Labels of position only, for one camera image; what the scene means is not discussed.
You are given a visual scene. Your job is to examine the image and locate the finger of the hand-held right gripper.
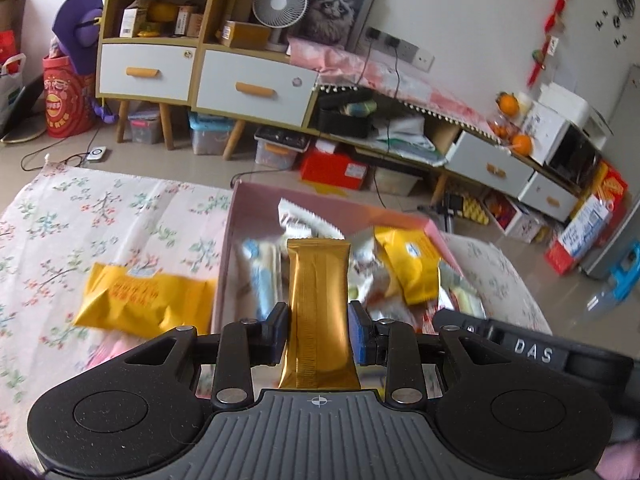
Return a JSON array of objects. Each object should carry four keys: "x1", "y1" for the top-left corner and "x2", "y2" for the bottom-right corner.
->
[{"x1": 432, "y1": 310, "x2": 483, "y2": 333}]

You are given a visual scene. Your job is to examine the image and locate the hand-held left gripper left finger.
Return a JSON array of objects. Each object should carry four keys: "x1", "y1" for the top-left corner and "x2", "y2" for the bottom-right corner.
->
[{"x1": 122, "y1": 302, "x2": 292, "y2": 407}]

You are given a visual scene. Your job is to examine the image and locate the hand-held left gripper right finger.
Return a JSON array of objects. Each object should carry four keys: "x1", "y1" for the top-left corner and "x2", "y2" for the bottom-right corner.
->
[{"x1": 348, "y1": 300, "x2": 483, "y2": 407}]

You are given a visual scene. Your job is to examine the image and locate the gold snack bar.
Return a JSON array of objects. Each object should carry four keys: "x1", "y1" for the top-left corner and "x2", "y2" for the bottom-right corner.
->
[{"x1": 277, "y1": 238, "x2": 362, "y2": 391}]

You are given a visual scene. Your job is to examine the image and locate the blue and white snack packet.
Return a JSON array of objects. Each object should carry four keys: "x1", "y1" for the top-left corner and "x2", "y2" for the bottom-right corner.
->
[{"x1": 242, "y1": 240, "x2": 283, "y2": 321}]

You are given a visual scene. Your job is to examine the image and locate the pink cardboard box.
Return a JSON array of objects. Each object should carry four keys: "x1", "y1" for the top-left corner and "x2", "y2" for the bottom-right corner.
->
[{"x1": 210, "y1": 181, "x2": 488, "y2": 341}]

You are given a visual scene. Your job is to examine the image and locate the person's right forearm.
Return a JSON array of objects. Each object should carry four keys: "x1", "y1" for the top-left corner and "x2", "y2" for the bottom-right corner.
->
[{"x1": 600, "y1": 440, "x2": 640, "y2": 480}]

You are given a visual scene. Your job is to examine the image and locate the yellow snack bag blue label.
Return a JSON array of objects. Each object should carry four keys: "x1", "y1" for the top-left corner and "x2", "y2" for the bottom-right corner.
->
[{"x1": 375, "y1": 227, "x2": 443, "y2": 306}]

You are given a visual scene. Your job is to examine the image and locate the clear plastic bottle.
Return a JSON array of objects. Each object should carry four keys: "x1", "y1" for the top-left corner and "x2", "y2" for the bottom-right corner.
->
[{"x1": 587, "y1": 285, "x2": 626, "y2": 313}]

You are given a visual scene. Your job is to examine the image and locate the red floor box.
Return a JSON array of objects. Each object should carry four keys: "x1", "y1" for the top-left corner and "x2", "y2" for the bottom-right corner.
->
[{"x1": 544, "y1": 237, "x2": 576, "y2": 276}]

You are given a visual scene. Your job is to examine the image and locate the yellow and black packets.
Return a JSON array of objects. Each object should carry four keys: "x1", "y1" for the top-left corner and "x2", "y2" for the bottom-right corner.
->
[{"x1": 452, "y1": 192, "x2": 488, "y2": 226}]

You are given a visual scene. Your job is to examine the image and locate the white fruit box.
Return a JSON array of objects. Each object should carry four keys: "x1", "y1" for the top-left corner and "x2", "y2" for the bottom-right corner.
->
[{"x1": 482, "y1": 195, "x2": 543, "y2": 243}]

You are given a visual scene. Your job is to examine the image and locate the blue plastic stool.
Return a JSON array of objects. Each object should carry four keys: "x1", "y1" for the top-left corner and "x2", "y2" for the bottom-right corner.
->
[{"x1": 607, "y1": 242, "x2": 640, "y2": 301}]

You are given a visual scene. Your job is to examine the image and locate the white packet serrated edge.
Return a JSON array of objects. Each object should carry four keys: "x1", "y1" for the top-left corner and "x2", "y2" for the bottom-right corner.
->
[{"x1": 277, "y1": 199, "x2": 346, "y2": 241}]

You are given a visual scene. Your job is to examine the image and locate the blue and white carton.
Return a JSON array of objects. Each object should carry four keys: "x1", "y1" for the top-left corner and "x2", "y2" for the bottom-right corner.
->
[{"x1": 560, "y1": 195, "x2": 613, "y2": 256}]

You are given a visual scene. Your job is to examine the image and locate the large yellow snack bag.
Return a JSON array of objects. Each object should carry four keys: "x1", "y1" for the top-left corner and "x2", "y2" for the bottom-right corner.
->
[{"x1": 72, "y1": 262, "x2": 218, "y2": 336}]

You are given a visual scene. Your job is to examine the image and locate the low wooden cabinet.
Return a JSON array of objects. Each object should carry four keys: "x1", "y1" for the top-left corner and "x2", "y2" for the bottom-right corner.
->
[{"x1": 310, "y1": 87, "x2": 581, "y2": 221}]

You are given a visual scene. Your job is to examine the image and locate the white low cabinet drawer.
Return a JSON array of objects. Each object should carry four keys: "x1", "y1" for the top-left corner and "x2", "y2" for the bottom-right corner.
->
[
  {"x1": 445, "y1": 130, "x2": 533, "y2": 197},
  {"x1": 519, "y1": 171, "x2": 581, "y2": 221}
]

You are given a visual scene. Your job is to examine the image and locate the red flat box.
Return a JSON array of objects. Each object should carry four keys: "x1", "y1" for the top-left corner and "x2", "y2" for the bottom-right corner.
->
[{"x1": 300, "y1": 145, "x2": 368, "y2": 191}]

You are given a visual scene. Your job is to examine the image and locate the pink snack packet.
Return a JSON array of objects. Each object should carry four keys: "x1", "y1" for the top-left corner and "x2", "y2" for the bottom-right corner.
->
[{"x1": 85, "y1": 332, "x2": 166, "y2": 376}]

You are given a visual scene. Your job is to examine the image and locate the red and yellow box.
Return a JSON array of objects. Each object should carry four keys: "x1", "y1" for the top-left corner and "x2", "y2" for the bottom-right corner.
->
[{"x1": 580, "y1": 160, "x2": 628, "y2": 211}]

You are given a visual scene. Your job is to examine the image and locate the black lid storage bin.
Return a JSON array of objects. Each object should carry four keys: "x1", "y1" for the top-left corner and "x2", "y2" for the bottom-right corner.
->
[{"x1": 254, "y1": 126, "x2": 311, "y2": 171}]

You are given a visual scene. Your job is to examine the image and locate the white plastic bags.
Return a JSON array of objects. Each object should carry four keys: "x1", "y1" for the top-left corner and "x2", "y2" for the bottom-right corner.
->
[{"x1": 377, "y1": 115, "x2": 446, "y2": 166}]

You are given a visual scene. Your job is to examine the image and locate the grey refrigerator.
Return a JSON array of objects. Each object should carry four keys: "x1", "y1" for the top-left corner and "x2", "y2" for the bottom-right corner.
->
[{"x1": 582, "y1": 65, "x2": 640, "y2": 281}]

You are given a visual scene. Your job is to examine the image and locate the black microwave oven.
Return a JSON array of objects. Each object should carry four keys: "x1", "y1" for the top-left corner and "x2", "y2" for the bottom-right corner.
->
[{"x1": 545, "y1": 120, "x2": 613, "y2": 181}]

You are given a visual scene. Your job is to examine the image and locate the white printed carton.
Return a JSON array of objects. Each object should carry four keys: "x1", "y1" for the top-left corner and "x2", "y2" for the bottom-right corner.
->
[{"x1": 522, "y1": 102, "x2": 568, "y2": 163}]

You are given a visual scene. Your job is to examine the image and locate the blue lid storage bin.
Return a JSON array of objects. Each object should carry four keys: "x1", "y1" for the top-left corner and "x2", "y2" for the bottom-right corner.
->
[{"x1": 189, "y1": 112, "x2": 236, "y2": 157}]

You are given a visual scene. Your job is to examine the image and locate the black basket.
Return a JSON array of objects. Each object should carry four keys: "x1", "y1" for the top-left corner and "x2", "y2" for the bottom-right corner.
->
[{"x1": 315, "y1": 102, "x2": 378, "y2": 139}]

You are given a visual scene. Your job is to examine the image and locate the green yellow soft toy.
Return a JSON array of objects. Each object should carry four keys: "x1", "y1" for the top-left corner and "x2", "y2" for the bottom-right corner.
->
[{"x1": 340, "y1": 100, "x2": 378, "y2": 117}]

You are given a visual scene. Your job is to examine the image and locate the floral cloth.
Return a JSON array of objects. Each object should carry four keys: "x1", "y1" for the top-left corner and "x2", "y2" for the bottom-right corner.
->
[{"x1": 0, "y1": 162, "x2": 553, "y2": 461}]

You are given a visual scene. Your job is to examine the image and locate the white foam box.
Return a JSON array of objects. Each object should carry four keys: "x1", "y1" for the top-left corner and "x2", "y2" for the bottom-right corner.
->
[{"x1": 537, "y1": 82, "x2": 593, "y2": 126}]

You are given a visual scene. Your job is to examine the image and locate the pink tablecloth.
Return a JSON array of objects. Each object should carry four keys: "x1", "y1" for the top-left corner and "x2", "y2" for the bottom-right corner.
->
[{"x1": 289, "y1": 37, "x2": 501, "y2": 133}]

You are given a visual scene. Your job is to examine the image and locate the clear storage bin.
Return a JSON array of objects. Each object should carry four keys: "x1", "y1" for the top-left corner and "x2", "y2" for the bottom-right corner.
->
[{"x1": 127, "y1": 107, "x2": 163, "y2": 146}]

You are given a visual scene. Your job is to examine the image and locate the yellow cardboard box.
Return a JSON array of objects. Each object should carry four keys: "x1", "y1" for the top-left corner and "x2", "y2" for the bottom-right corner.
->
[{"x1": 220, "y1": 20, "x2": 271, "y2": 50}]

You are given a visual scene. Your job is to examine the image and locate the red printed bag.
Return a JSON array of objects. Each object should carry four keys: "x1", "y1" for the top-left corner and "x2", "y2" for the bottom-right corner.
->
[{"x1": 42, "y1": 55, "x2": 98, "y2": 138}]

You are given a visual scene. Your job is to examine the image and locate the brown small box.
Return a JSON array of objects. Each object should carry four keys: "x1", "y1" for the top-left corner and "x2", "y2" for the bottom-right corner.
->
[{"x1": 175, "y1": 6, "x2": 203, "y2": 37}]

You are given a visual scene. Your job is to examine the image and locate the framed cat picture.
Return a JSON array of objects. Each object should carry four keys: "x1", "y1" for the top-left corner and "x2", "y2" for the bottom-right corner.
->
[{"x1": 295, "y1": 0, "x2": 382, "y2": 53}]

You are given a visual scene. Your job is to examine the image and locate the white desk fan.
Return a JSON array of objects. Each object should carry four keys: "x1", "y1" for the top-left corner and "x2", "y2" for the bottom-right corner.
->
[{"x1": 252, "y1": 0, "x2": 307, "y2": 52}]

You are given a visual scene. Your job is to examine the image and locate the red hanging decoration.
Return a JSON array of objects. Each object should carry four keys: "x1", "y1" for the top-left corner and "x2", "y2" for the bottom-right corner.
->
[{"x1": 527, "y1": 0, "x2": 578, "y2": 86}]

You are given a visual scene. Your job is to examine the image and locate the wooden cabinet with shelves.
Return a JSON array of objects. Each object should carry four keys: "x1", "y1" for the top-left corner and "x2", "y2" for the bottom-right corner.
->
[{"x1": 95, "y1": 0, "x2": 321, "y2": 161}]

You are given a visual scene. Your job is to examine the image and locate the dark leaning board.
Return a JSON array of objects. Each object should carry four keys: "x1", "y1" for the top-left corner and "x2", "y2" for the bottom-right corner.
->
[{"x1": 0, "y1": 80, "x2": 48, "y2": 144}]

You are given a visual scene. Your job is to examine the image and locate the yellow round fruit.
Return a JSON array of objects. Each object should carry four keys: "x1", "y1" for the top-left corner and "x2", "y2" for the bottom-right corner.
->
[{"x1": 149, "y1": 2, "x2": 177, "y2": 24}]

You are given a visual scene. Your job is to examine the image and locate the white small box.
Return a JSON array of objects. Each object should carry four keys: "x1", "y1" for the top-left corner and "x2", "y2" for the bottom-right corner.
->
[{"x1": 120, "y1": 7, "x2": 148, "y2": 38}]

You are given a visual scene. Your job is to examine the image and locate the white shopping bag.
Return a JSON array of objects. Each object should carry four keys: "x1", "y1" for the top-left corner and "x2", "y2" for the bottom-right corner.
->
[{"x1": 0, "y1": 53, "x2": 27, "y2": 131}]

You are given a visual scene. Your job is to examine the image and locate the purple plush toy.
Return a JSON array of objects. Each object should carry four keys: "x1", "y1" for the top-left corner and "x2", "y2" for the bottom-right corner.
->
[{"x1": 51, "y1": 0, "x2": 118, "y2": 123}]

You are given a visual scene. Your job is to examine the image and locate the red gift bag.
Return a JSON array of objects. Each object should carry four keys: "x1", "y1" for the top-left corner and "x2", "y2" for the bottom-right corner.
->
[{"x1": 0, "y1": 30, "x2": 18, "y2": 76}]

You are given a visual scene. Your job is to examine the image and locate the black power cable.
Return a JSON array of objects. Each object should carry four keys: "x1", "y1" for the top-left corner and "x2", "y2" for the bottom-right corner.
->
[{"x1": 356, "y1": 37, "x2": 401, "y2": 148}]

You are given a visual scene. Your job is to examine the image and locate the black floor cable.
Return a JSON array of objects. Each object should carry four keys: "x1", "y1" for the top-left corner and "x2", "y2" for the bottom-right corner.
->
[{"x1": 20, "y1": 132, "x2": 101, "y2": 171}]

